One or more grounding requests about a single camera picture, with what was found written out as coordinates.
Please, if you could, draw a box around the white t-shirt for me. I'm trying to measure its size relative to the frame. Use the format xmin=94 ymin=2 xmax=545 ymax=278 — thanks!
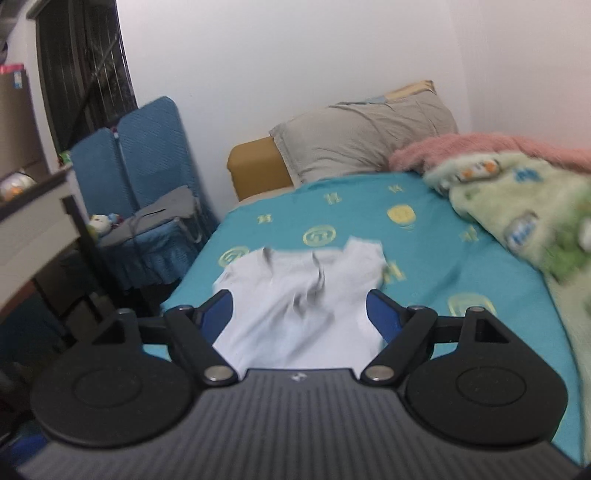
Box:
xmin=213 ymin=237 xmax=387 ymax=375

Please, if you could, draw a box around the blue folding chair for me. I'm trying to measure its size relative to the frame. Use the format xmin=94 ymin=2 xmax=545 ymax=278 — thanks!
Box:
xmin=70 ymin=96 xmax=217 ymax=289

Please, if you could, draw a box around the teal patterned bed sheet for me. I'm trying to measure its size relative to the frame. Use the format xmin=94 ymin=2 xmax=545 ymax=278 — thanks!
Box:
xmin=164 ymin=173 xmax=583 ymax=462

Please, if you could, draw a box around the grey cloth on chair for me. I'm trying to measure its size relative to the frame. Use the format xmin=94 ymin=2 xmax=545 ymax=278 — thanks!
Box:
xmin=98 ymin=186 xmax=199 ymax=248

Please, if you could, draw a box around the small plush toy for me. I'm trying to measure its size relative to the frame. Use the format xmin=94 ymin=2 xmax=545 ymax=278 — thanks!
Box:
xmin=87 ymin=213 xmax=122 ymax=239

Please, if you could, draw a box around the pink fluffy blanket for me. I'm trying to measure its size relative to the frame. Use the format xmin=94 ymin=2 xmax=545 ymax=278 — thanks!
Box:
xmin=388 ymin=133 xmax=591 ymax=173

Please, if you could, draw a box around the yellow headboard cushion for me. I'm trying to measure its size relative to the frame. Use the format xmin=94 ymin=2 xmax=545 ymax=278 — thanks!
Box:
xmin=226 ymin=136 xmax=294 ymax=201

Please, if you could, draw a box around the green cartoon fleece blanket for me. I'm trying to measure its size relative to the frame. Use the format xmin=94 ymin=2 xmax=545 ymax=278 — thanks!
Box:
xmin=421 ymin=151 xmax=591 ymax=444

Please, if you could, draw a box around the white black-edged desk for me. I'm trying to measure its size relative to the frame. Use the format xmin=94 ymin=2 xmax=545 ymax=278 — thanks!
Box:
xmin=1 ymin=169 xmax=121 ymax=317

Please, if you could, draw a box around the grey pillow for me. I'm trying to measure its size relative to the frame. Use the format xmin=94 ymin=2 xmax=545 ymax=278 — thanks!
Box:
xmin=270 ymin=90 xmax=458 ymax=187

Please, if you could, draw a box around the yellow pillow behind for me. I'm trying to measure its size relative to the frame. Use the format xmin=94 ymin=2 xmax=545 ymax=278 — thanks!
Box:
xmin=366 ymin=80 xmax=436 ymax=103

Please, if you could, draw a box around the brown cabinet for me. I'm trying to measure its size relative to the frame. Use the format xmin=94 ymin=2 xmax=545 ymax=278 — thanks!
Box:
xmin=0 ymin=64 xmax=49 ymax=181

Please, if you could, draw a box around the dark window grille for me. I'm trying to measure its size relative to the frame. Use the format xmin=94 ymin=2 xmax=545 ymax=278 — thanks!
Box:
xmin=31 ymin=0 xmax=137 ymax=153

